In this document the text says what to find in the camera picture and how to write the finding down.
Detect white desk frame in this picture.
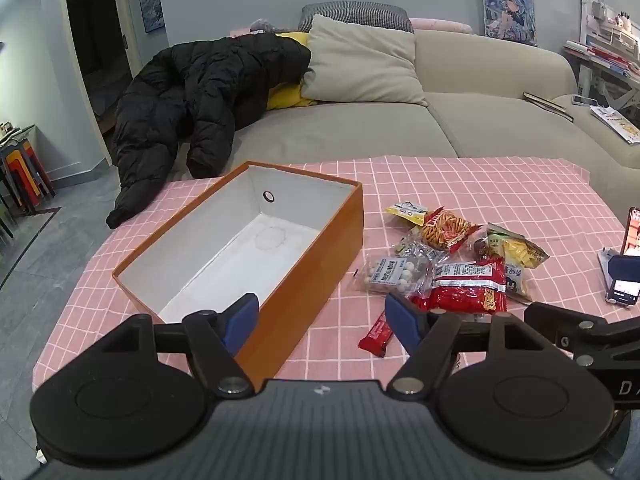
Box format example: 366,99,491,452
575,55,640,111

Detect red packet of orange sticks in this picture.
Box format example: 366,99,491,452
419,206,483,254

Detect black puffer jacket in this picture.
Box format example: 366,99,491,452
106,31,313,230

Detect small green silver packet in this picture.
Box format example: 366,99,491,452
391,240,441,262

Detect stacked colourful stools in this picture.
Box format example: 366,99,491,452
0,122,56,241

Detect yellow snack packet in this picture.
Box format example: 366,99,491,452
387,201,432,226

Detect anime print cushion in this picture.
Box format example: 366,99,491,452
479,0,538,47

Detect yellow cushion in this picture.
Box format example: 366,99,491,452
265,31,318,111

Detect white yellow magazine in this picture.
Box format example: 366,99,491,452
590,105,640,146

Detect beige pillow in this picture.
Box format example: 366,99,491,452
300,14,429,107

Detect white blue snack packet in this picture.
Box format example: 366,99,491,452
502,262,533,303

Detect stack of books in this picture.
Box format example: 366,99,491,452
564,40,636,78

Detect clear packet of white balls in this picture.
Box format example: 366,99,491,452
356,254,433,297

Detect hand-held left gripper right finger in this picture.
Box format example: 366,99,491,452
384,290,554,395

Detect beige sofa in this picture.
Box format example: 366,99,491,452
165,27,640,201

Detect orange cardboard box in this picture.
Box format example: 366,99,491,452
112,161,364,391

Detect yellow chips packet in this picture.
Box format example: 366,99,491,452
486,222,550,270

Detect phone in dark case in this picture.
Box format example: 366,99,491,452
598,247,640,305

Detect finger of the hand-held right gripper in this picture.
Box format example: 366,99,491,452
522,301,609,356

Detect dark book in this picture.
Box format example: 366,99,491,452
523,91,575,122

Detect pink blanket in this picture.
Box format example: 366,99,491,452
409,17,473,35

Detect large red snack packet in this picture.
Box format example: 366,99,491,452
410,255,508,315

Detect pink checkered tablecloth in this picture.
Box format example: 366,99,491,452
32,155,640,396

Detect lit smartphone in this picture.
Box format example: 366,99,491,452
625,206,640,257

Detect grey houndstooth cushion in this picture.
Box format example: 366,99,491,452
298,3,412,34

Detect red snack bar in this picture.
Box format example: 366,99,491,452
358,311,396,358

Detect white desk organizer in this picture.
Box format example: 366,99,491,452
580,0,640,61

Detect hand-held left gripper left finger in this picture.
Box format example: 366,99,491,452
100,292,261,399

